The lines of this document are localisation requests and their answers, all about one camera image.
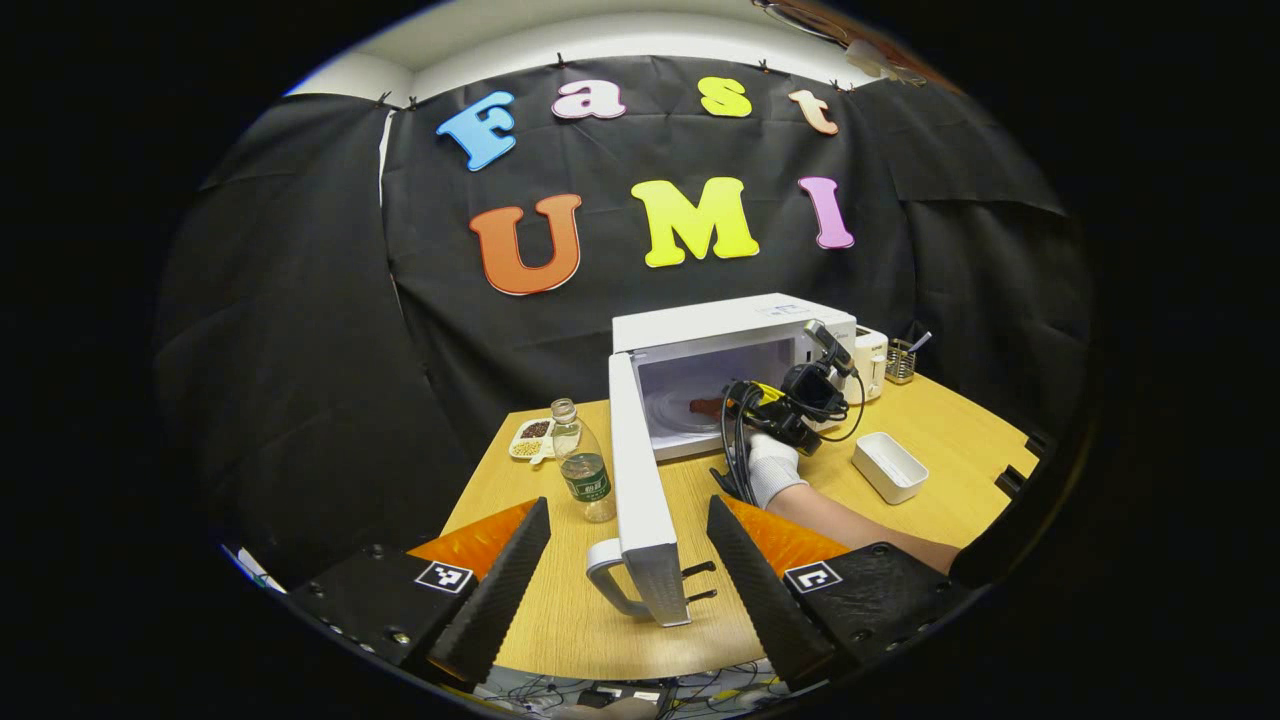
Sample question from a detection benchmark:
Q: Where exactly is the white microwave oven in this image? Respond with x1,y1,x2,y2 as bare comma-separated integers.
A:
585,293,859,628

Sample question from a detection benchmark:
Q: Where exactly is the white rectangular tray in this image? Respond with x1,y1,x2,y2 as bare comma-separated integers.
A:
852,432,931,505

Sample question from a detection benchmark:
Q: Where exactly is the black cable bundle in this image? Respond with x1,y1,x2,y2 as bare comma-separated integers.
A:
708,395,761,504

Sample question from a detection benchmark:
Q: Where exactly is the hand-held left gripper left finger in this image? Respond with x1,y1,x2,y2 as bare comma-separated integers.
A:
285,497,553,691

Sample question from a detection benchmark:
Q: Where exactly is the white divided bean dish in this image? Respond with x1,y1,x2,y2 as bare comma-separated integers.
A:
508,417,557,466

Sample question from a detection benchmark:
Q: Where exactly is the clear plastic water bottle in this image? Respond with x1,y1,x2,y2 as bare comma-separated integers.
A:
551,398,618,523

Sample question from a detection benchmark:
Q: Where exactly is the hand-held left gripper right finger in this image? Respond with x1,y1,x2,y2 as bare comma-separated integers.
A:
706,494,976,693

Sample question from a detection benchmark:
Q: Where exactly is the white toaster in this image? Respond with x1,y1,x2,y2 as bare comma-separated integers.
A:
855,327,889,401

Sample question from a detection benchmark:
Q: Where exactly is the black backdrop cloth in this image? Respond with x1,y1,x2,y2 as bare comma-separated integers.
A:
150,55,1096,591

